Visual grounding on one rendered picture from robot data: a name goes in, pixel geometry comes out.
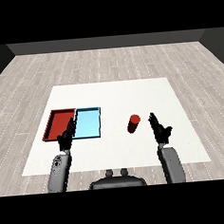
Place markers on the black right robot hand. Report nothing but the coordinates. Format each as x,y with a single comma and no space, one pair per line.
160,132

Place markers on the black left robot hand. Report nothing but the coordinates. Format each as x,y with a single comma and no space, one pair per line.
66,139

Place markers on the red shallow open box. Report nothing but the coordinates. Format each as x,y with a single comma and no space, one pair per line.
58,124

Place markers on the light blue shallow open box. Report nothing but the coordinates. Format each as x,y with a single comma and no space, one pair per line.
86,123

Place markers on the red can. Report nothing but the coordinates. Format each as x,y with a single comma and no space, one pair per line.
133,123

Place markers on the dark grey robot body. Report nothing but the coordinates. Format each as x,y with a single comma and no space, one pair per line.
117,181

